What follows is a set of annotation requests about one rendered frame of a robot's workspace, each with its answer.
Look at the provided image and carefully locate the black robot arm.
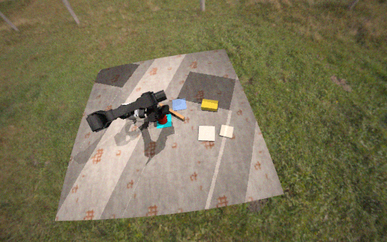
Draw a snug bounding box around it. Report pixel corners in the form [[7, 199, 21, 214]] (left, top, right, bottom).
[[86, 90, 167, 132]]

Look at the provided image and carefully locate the yellow rectangular block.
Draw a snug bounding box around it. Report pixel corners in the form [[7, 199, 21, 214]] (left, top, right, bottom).
[[201, 99, 218, 112]]

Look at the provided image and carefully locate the dark red cup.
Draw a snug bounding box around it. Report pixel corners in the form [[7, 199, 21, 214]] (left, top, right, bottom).
[[158, 115, 167, 124]]

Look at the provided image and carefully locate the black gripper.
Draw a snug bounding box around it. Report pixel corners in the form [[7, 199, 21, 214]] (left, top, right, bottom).
[[138, 105, 169, 119]]

